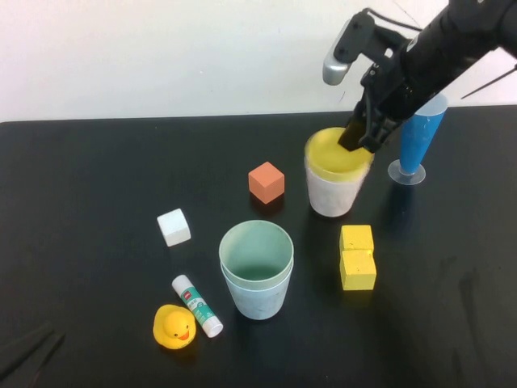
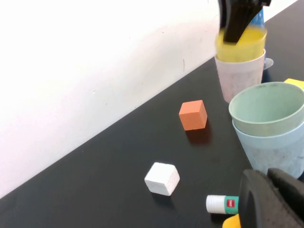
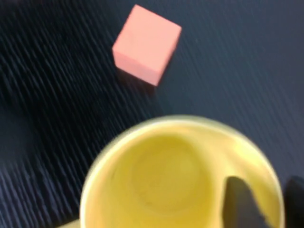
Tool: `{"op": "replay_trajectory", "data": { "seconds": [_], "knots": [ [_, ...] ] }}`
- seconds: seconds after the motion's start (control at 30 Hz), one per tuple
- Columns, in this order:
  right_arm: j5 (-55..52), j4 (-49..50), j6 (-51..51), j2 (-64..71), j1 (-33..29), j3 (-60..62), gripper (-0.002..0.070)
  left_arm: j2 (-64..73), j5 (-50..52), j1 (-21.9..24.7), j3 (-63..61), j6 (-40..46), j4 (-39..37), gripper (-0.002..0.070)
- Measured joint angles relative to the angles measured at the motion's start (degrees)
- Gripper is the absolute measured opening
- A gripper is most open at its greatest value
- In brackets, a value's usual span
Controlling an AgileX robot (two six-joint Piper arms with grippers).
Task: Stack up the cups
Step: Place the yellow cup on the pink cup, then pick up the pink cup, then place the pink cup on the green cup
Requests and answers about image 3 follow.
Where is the yellow plastic cup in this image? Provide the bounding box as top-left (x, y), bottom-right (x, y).
top-left (79, 114), bottom-right (285, 228)

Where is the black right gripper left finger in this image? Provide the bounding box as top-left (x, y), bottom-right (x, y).
top-left (220, 175), bottom-right (274, 228)

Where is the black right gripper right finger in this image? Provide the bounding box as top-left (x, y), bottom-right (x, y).
top-left (283, 175), bottom-right (304, 228)

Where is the orange cube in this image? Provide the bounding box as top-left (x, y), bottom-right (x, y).
top-left (112, 4), bottom-right (183, 86)

